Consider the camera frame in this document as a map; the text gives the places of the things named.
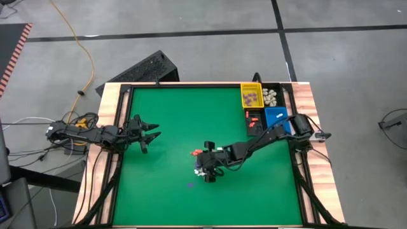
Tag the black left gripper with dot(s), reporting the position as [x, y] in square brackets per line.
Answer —
[133, 130]

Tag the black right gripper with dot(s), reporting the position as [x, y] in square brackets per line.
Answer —
[211, 162]

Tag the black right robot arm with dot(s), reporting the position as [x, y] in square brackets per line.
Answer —
[264, 140]

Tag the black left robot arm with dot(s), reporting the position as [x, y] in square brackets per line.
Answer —
[89, 135]

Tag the wooden table side board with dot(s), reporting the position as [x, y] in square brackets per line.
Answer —
[305, 98]
[109, 95]

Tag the black plastic basket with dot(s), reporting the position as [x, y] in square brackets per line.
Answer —
[280, 95]
[258, 131]

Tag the black perforated computer case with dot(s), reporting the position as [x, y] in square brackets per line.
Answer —
[143, 73]

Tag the blue plastic basket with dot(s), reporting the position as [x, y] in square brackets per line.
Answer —
[270, 122]

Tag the yellow plastic basket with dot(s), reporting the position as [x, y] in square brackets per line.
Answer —
[252, 86]

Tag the small grey hub device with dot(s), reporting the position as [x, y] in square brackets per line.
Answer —
[319, 135]

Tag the black floor beam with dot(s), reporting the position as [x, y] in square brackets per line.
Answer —
[44, 179]

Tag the grey box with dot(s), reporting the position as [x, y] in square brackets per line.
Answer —
[19, 206]

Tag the hazard striped floor mat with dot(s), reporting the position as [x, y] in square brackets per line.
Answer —
[12, 54]

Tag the grey stand foot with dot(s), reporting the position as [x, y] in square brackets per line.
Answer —
[392, 122]

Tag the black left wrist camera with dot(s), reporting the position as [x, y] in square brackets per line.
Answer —
[143, 147]

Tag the black rail clamp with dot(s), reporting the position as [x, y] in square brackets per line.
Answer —
[158, 83]

